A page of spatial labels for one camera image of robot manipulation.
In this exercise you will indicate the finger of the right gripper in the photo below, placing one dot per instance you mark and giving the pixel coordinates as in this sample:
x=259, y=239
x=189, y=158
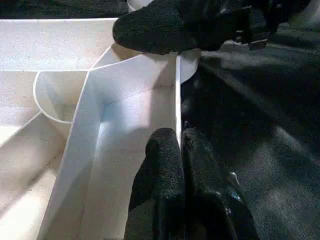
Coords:
x=155, y=32

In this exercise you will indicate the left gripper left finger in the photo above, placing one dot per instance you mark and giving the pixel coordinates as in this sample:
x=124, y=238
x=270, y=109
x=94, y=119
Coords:
x=160, y=180

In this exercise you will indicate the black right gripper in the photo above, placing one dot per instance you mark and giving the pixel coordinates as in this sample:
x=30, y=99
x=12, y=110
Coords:
x=237, y=20

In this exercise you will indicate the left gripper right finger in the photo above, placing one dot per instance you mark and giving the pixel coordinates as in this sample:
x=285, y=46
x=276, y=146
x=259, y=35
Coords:
x=212, y=205

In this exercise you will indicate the white plastic table leg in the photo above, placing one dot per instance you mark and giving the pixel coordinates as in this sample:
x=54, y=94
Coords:
x=136, y=4

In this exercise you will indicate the black glossy mat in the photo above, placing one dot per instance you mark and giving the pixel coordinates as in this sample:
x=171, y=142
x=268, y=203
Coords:
x=262, y=112

